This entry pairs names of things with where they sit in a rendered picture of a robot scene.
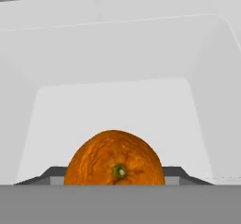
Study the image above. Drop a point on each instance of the white plastic tupperware container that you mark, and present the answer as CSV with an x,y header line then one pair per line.
x,y
119,77

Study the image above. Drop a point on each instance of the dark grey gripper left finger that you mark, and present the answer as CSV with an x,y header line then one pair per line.
x,y
51,173

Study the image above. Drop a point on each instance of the orange tangerine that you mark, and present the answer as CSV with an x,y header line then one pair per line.
x,y
114,158

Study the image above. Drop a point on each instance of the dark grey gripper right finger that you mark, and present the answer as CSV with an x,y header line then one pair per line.
x,y
175,173

